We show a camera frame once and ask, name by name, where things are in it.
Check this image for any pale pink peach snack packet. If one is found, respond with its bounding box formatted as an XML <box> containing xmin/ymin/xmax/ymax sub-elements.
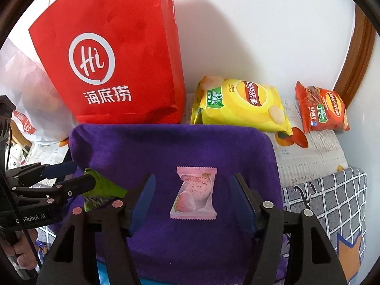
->
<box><xmin>169</xmin><ymin>166</ymin><xmax>219</xmax><ymax>220</ymax></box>

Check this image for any yellow chip bag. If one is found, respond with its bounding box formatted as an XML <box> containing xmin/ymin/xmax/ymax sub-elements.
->
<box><xmin>190</xmin><ymin>76</ymin><xmax>294</xmax><ymax>135</ymax></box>

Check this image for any green snack packet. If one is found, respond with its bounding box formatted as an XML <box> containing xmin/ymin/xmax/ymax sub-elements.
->
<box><xmin>81</xmin><ymin>168</ymin><xmax>128</xmax><ymax>213</ymax></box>

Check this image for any brown wooden door frame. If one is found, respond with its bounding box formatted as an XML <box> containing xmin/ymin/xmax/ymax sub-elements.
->
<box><xmin>332</xmin><ymin>6</ymin><xmax>376</xmax><ymax>109</ymax></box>

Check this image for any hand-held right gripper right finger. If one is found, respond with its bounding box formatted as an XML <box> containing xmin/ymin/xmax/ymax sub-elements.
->
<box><xmin>230</xmin><ymin>173</ymin><xmax>348</xmax><ymax>285</ymax></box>

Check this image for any red chip bag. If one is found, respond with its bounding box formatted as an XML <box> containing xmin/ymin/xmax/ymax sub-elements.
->
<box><xmin>295</xmin><ymin>81</ymin><xmax>351</xmax><ymax>133</ymax></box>

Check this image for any grey checked blanket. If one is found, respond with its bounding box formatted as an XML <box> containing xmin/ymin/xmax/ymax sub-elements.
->
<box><xmin>280</xmin><ymin>168</ymin><xmax>369</xmax><ymax>285</ymax></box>

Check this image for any white plastic bag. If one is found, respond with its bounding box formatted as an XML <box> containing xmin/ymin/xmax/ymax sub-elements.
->
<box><xmin>0</xmin><ymin>38</ymin><xmax>75</xmax><ymax>146</ymax></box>

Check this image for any red paper bag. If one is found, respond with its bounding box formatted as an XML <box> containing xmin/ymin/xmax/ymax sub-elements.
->
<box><xmin>28</xmin><ymin>0</ymin><xmax>186</xmax><ymax>124</ymax></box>

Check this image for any purple fabric basket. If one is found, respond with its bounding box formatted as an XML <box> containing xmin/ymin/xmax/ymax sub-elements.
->
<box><xmin>47</xmin><ymin>124</ymin><xmax>290</xmax><ymax>282</ymax></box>

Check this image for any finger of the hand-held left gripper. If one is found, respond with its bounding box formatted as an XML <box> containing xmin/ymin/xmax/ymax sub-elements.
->
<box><xmin>12</xmin><ymin>175</ymin><xmax>97</xmax><ymax>206</ymax></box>
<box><xmin>6</xmin><ymin>160</ymin><xmax>77</xmax><ymax>186</ymax></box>

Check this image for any black cable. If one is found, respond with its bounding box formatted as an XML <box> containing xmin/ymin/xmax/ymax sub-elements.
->
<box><xmin>4</xmin><ymin>125</ymin><xmax>14</xmax><ymax>168</ymax></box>

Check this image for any person's left hand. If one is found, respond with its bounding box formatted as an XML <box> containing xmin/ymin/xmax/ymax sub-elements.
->
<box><xmin>12</xmin><ymin>228</ymin><xmax>40</xmax><ymax>274</ymax></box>

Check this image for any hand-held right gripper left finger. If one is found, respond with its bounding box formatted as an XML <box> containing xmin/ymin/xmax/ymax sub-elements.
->
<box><xmin>36</xmin><ymin>174</ymin><xmax>156</xmax><ymax>285</ymax></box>

